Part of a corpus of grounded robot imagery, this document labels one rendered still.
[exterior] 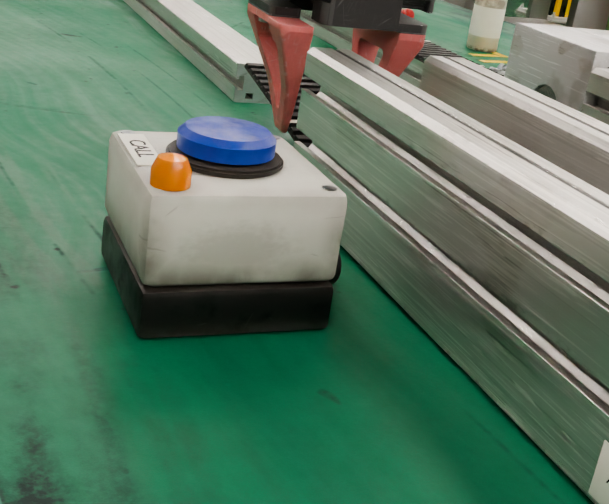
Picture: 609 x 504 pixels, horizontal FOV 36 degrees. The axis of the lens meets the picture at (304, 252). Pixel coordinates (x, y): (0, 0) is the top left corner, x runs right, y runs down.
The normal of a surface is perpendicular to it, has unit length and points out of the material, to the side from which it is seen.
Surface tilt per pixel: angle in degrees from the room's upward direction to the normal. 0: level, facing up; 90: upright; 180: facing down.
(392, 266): 90
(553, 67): 90
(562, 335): 90
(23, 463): 0
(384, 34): 87
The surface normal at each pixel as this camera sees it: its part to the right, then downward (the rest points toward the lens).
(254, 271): 0.36, 0.40
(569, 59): -0.92, 0.02
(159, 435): 0.15, -0.91
